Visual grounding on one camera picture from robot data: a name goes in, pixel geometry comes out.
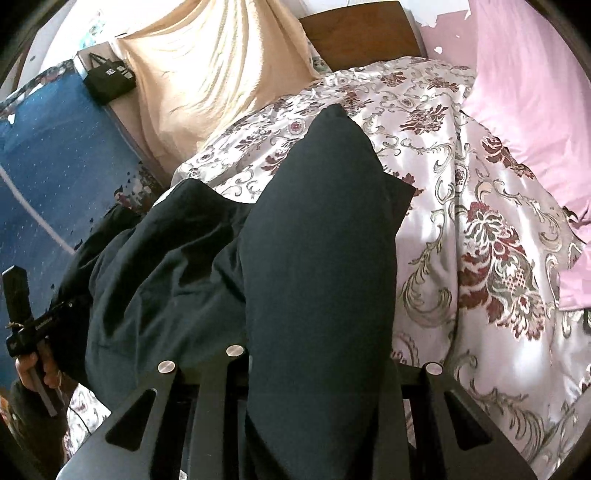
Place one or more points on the brown wooden headboard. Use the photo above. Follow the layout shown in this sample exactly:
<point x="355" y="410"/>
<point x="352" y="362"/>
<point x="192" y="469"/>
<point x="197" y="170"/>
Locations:
<point x="364" y="37"/>

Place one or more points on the person's left forearm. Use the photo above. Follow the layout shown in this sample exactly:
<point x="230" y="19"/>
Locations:
<point x="32" y="429"/>

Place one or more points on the black bag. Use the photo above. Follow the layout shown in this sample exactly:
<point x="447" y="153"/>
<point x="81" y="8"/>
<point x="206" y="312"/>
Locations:
<point x="108" y="81"/>

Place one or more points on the floral satin bedspread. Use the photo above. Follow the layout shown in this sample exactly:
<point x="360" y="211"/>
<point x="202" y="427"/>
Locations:
<point x="461" y="184"/>

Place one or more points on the beige draped cloth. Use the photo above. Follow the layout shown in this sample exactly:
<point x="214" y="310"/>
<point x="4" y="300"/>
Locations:
<point x="207" y="69"/>

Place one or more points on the blue floor mat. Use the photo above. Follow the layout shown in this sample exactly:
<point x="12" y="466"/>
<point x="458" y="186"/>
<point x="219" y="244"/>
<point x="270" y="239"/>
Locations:
<point x="46" y="161"/>

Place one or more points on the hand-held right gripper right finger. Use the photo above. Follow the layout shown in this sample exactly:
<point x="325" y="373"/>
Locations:
<point x="434" y="392"/>

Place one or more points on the pink bed sheet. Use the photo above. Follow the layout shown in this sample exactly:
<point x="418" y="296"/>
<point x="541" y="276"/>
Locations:
<point x="517" y="92"/>

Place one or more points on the dark green large garment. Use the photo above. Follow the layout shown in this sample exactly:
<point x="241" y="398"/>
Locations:
<point x="314" y="254"/>

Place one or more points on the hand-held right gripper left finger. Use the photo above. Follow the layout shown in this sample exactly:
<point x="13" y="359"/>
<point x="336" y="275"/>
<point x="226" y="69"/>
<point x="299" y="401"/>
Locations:
<point x="217" y="381"/>

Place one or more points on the person's left hand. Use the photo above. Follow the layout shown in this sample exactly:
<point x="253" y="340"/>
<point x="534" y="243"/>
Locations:
<point x="51" y="378"/>

